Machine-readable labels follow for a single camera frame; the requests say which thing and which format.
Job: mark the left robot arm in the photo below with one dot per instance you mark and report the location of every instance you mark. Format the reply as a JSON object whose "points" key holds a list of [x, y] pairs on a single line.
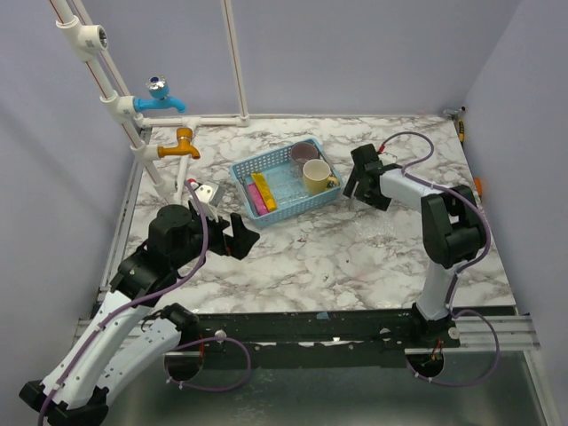
{"points": [[126, 336]]}

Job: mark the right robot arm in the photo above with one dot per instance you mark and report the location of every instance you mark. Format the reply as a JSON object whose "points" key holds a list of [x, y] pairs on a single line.
{"points": [[452, 231]]}

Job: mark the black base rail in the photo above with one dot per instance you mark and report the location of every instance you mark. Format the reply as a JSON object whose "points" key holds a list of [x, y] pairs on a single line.
{"points": [[302, 340]]}

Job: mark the white pvc pipe frame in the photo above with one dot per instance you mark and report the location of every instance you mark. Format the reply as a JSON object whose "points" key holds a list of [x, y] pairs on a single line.
{"points": [[90, 44]]}

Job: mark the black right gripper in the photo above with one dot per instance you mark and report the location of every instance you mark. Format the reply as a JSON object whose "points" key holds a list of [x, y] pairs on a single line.
{"points": [[352, 185]]}

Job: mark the clear glass organizer insert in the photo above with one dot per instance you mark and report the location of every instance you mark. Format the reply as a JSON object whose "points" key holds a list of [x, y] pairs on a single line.
{"points": [[286, 184]]}

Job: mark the yellow mug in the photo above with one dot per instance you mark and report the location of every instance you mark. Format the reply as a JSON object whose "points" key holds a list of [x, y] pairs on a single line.
{"points": [[318, 177]]}

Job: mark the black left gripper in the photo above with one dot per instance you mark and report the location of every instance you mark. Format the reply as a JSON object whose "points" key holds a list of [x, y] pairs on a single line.
{"points": [[240, 244]]}

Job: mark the orange tap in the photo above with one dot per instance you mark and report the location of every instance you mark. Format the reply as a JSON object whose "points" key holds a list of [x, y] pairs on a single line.
{"points": [[184, 138]]}

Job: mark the yellow clamp tool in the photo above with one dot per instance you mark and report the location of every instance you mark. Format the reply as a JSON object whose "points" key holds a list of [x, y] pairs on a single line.
{"points": [[456, 116]]}

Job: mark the light blue perforated basket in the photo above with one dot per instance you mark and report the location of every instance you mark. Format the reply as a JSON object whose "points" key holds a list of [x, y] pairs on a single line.
{"points": [[264, 162]]}

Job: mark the orange clip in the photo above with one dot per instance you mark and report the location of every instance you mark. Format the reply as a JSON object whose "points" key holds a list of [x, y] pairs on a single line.
{"points": [[479, 187]]}

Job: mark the blue tap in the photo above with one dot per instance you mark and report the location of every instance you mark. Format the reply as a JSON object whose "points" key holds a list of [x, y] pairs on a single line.
{"points": [[160, 97]]}

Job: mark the purple mug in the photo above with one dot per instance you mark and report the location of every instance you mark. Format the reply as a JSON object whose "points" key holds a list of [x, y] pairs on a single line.
{"points": [[302, 152]]}

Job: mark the clear textured glass tray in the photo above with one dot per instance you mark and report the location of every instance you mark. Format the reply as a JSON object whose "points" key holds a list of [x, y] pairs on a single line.
{"points": [[368, 226]]}

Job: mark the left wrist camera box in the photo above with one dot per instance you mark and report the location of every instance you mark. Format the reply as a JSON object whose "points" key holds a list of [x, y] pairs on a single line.
{"points": [[210, 193]]}

